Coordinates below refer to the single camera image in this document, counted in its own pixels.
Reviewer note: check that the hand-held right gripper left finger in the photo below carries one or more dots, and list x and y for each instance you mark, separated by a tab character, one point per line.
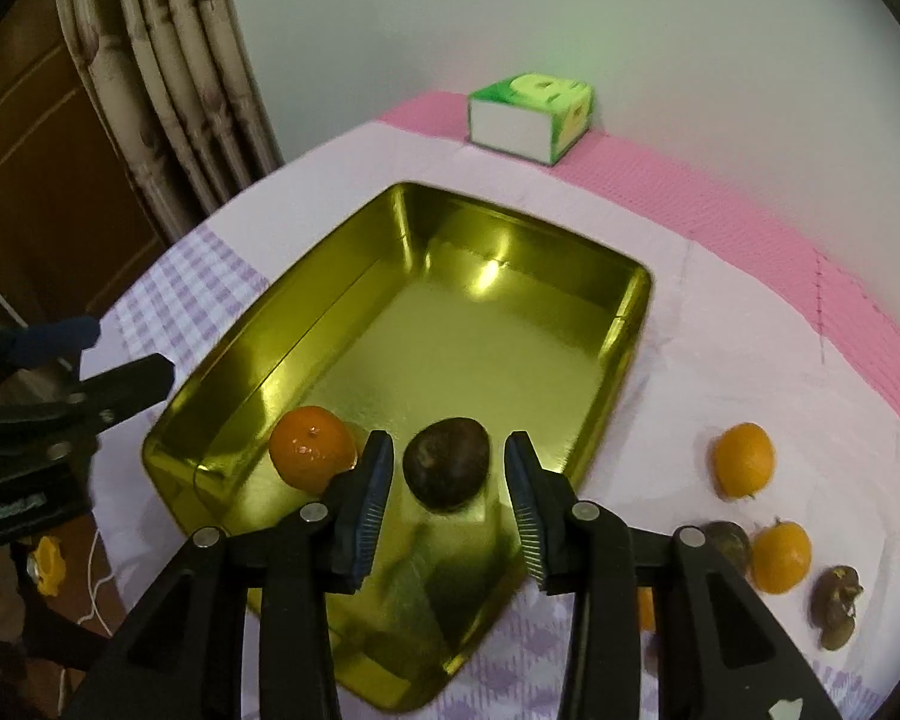
375	495

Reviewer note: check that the dark brown passion fruit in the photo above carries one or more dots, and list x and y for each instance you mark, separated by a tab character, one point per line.
446	465
731	544
832	607

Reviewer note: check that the pink and purple checked tablecloth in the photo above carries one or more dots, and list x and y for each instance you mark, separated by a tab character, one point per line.
720	330

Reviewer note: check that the orange tangerine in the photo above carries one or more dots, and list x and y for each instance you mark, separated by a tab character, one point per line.
307	450
780	555
744	461

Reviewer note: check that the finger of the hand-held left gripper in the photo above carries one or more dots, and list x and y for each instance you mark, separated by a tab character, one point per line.
127	386

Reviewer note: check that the small yellow object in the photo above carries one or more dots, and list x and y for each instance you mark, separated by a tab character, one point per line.
47	566

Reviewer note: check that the beige patterned curtain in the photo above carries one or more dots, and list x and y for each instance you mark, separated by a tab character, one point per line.
165	75

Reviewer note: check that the gold metal tray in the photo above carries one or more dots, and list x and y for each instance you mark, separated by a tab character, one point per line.
435	330

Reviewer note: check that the person's left hand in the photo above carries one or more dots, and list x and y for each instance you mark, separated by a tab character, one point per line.
56	341

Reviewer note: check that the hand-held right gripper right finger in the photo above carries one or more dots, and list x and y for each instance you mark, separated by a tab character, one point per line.
523	495

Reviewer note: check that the green and white tissue box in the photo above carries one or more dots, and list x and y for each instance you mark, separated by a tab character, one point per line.
525	120

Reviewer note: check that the brown wooden door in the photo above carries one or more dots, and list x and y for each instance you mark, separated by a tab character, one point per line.
37	165

